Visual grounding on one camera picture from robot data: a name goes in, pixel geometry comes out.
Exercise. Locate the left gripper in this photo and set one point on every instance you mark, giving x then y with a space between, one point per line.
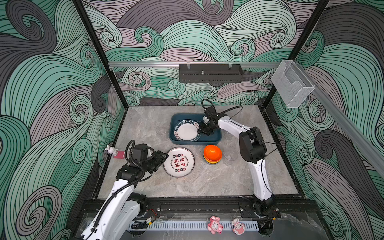
158 158

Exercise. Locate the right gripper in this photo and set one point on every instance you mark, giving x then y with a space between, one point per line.
201 127

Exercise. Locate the teal rim lettered plate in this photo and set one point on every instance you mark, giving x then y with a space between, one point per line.
187 131

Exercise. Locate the orange top bowl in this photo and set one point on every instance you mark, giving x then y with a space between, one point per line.
212 152

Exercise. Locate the clear glass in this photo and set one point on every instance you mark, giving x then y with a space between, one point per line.
230 158
228 136
162 132

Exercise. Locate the yellow bowl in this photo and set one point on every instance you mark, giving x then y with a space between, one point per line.
207 160

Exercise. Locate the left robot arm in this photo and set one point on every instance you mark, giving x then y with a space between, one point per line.
120 209

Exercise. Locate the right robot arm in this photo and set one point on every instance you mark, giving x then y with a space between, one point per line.
253 150

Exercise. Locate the teal plastic bin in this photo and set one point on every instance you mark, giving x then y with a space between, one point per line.
179 119

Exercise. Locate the pink tag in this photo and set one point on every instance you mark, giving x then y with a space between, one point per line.
119 155

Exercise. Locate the white rabbit figurine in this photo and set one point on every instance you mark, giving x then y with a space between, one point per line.
111 150

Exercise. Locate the pink flower toy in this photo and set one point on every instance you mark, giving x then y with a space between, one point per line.
214 226

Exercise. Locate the pink white doll toy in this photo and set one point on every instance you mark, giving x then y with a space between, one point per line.
238 227

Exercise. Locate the aluminium rail back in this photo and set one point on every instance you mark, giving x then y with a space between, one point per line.
166 64

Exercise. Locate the aluminium rail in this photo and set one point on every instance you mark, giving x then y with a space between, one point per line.
348 110
166 64

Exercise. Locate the white slotted cable duct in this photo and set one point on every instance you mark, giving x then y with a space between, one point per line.
192 226

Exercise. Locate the clear acrylic wall holder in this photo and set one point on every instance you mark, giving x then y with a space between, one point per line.
292 83

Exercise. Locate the aluminium rail right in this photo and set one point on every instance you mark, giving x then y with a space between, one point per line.
348 110

